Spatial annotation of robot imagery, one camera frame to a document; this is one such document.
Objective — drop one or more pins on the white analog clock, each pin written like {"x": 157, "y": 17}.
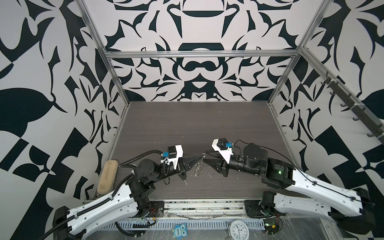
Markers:
{"x": 238, "y": 230}

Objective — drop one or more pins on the green circuit board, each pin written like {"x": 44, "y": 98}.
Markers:
{"x": 273, "y": 226}

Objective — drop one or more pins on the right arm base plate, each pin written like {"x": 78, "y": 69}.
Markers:
{"x": 254, "y": 210}

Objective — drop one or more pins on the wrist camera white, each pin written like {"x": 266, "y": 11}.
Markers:
{"x": 172, "y": 155}
{"x": 224, "y": 148}

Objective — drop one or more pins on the black coat hook rail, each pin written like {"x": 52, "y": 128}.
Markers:
{"x": 352, "y": 103}

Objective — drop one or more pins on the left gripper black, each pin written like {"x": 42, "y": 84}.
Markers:
{"x": 183, "y": 168}

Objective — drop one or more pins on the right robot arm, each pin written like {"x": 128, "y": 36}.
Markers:
{"x": 349, "y": 209}

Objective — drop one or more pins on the white slotted cable duct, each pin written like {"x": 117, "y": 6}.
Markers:
{"x": 163, "y": 225}

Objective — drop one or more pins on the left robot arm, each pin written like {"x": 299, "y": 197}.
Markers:
{"x": 128, "y": 200}

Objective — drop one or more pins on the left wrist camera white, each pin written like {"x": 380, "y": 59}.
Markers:
{"x": 172, "y": 155}

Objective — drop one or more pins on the blue owl toy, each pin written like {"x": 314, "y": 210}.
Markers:
{"x": 180, "y": 231}

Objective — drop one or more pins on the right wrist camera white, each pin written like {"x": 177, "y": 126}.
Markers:
{"x": 224, "y": 148}

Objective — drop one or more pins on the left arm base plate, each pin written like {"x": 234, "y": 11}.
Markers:
{"x": 150, "y": 209}

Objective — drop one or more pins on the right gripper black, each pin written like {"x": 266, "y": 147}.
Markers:
{"x": 222, "y": 164}

